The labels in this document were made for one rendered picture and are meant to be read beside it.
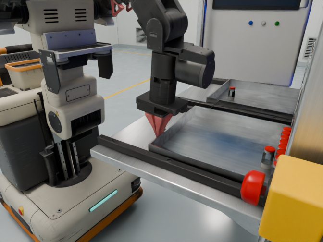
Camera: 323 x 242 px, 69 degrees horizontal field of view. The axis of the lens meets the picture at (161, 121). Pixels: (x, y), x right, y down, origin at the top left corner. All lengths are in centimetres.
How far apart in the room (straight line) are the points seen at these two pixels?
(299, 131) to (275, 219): 11
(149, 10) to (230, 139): 36
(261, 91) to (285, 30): 43
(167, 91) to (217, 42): 92
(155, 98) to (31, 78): 92
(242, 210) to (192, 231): 110
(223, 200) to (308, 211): 21
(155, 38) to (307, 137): 29
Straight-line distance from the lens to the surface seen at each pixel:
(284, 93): 100
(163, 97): 49
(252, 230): 61
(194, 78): 44
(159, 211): 161
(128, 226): 155
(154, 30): 45
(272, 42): 135
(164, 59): 46
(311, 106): 31
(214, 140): 61
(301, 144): 33
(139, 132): 64
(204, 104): 78
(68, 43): 102
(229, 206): 45
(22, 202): 147
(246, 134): 66
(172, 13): 46
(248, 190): 29
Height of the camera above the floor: 119
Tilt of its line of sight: 26 degrees down
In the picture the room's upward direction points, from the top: straight up
